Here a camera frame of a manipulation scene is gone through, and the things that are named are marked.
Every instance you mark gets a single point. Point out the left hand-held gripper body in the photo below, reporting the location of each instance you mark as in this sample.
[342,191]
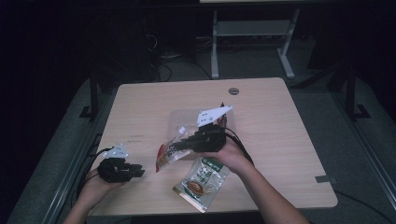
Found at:
[112,169]

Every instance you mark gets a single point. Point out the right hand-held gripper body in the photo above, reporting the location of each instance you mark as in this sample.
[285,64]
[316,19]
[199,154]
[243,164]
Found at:
[208,137]

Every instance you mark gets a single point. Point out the red spouted pouch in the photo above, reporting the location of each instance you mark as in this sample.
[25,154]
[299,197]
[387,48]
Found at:
[165,157]

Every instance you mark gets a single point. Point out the person's left hand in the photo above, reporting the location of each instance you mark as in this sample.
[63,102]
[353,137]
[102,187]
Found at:
[93,186]

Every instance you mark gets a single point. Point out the person's right hand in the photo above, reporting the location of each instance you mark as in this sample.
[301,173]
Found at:
[230,158]

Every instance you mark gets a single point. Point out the green and white sauce packet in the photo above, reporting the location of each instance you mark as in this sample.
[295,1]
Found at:
[199,186]

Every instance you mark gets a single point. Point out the grey table grommet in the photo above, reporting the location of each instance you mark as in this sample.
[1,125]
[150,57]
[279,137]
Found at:
[233,91]

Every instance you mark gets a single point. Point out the black metal stand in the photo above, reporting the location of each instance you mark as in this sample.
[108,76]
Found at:
[351,93]
[94,93]

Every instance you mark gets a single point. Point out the grey tape strip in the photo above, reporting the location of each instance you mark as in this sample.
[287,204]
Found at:
[325,179]

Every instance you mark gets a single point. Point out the white metal desk frame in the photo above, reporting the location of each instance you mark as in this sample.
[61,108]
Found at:
[214,46]

